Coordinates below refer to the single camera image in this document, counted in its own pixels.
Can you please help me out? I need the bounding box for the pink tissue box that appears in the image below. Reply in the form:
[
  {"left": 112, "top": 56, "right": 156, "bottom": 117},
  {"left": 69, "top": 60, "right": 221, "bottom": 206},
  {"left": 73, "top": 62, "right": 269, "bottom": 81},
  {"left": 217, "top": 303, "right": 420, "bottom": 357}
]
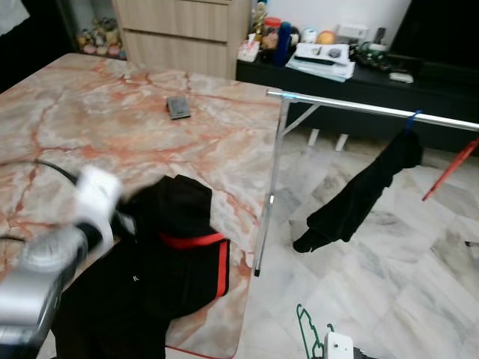
[{"left": 237, "top": 39, "right": 260, "bottom": 62}]

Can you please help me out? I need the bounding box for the red-edged marble table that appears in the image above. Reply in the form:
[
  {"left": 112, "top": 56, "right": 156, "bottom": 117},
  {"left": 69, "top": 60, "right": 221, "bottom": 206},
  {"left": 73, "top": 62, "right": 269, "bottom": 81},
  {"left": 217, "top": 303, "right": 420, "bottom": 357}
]
[{"left": 0, "top": 52, "right": 281, "bottom": 359}]

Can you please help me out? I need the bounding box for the red-lidded jar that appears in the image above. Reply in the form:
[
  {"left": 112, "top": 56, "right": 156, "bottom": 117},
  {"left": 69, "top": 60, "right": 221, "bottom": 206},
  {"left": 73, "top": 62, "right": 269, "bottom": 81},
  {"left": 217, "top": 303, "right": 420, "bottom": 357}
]
[{"left": 262, "top": 16, "right": 282, "bottom": 49}]

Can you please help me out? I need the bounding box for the black TV console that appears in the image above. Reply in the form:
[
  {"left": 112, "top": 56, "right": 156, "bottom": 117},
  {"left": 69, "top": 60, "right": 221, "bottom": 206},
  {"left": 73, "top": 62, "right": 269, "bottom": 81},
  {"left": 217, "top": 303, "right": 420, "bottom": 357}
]
[{"left": 236, "top": 56, "right": 479, "bottom": 154}]

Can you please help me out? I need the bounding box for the figurine display shelf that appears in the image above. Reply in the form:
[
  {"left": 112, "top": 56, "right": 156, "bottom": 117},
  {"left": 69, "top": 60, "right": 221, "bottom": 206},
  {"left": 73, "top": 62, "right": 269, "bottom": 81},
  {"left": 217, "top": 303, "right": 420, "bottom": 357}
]
[{"left": 56, "top": 0, "right": 124, "bottom": 61}]

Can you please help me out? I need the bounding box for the green hanger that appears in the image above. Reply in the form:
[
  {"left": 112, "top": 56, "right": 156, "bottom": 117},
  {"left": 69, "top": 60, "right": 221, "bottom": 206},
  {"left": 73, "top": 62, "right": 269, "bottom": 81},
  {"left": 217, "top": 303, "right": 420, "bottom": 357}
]
[{"left": 296, "top": 303, "right": 335, "bottom": 359}]

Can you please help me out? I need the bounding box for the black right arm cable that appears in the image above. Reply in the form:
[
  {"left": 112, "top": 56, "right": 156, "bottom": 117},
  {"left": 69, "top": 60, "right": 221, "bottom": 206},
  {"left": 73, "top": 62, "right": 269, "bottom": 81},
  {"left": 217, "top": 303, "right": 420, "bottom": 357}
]
[{"left": 352, "top": 346, "right": 382, "bottom": 359}]

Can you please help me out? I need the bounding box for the red hanger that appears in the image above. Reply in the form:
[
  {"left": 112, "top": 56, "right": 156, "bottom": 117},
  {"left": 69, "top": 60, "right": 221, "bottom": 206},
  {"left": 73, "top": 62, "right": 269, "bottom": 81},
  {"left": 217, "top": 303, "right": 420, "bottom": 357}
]
[{"left": 422, "top": 138, "right": 479, "bottom": 201}]

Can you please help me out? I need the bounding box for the small dark square pad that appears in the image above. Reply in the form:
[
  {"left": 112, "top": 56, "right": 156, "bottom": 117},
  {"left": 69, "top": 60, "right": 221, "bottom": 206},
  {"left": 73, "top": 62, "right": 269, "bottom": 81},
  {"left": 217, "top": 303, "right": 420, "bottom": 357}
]
[{"left": 166, "top": 96, "right": 192, "bottom": 120}]

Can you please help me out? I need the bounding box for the blue hanger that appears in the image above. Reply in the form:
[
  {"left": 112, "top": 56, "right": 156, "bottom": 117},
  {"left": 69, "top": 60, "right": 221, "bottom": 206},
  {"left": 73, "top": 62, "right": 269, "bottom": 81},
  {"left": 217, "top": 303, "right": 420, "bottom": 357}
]
[{"left": 404, "top": 110, "right": 424, "bottom": 134}]

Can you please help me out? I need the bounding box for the plain black shirt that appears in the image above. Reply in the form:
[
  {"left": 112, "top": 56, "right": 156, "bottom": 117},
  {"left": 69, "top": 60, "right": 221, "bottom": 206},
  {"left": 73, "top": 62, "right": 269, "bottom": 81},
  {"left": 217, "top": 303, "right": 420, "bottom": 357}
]
[{"left": 293, "top": 129, "right": 424, "bottom": 254}]

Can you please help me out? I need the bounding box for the light wooden cabinet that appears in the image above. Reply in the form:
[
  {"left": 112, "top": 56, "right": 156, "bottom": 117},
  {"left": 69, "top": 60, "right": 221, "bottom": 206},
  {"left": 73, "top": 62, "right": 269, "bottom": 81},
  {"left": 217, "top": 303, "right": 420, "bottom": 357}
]
[{"left": 112, "top": 0, "right": 251, "bottom": 79}]

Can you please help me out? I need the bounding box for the gold trophy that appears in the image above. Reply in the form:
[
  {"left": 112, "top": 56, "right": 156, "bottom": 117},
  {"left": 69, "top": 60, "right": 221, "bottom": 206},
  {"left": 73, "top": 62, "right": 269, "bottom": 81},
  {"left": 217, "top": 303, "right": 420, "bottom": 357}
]
[{"left": 251, "top": 1, "right": 270, "bottom": 42}]

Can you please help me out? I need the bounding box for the black television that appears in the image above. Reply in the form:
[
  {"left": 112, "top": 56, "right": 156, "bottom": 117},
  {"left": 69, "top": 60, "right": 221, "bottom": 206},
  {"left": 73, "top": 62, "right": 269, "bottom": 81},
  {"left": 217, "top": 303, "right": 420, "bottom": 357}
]
[{"left": 389, "top": 0, "right": 479, "bottom": 72}]

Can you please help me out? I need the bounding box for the steel clothes rack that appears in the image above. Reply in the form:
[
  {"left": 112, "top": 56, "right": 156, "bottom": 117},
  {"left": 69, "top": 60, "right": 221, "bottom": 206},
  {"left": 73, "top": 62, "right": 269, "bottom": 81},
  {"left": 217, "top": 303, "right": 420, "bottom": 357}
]
[{"left": 253, "top": 88, "right": 479, "bottom": 277}]

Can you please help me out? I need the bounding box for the white document stack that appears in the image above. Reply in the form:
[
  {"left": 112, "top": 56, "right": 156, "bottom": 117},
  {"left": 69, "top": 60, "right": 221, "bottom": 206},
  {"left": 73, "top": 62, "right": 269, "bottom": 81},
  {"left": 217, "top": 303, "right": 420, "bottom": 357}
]
[{"left": 286, "top": 43, "right": 356, "bottom": 82}]

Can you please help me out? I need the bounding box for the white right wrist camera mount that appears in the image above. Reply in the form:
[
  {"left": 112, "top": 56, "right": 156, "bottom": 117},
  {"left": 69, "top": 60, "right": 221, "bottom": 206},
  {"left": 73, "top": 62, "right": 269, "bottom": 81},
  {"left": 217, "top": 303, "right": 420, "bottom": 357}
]
[{"left": 324, "top": 331, "right": 354, "bottom": 359}]

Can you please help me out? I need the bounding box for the blue bottle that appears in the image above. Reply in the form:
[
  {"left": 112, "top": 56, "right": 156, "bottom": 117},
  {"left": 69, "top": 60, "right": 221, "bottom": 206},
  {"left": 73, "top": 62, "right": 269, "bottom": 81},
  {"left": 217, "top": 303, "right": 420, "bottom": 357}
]
[{"left": 273, "top": 21, "right": 293, "bottom": 67}]

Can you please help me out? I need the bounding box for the black garment with red trim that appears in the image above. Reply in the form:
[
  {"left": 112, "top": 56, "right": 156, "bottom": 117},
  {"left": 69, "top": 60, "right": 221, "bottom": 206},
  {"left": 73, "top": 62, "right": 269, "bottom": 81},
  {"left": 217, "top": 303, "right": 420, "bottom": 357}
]
[{"left": 51, "top": 174, "right": 231, "bottom": 359}]

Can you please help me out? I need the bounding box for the cluster of black remotes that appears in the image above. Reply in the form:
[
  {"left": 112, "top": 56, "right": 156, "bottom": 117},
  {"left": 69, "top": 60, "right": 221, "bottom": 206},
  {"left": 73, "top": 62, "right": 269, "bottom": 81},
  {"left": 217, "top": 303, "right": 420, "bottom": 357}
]
[{"left": 356, "top": 41, "right": 394, "bottom": 72}]

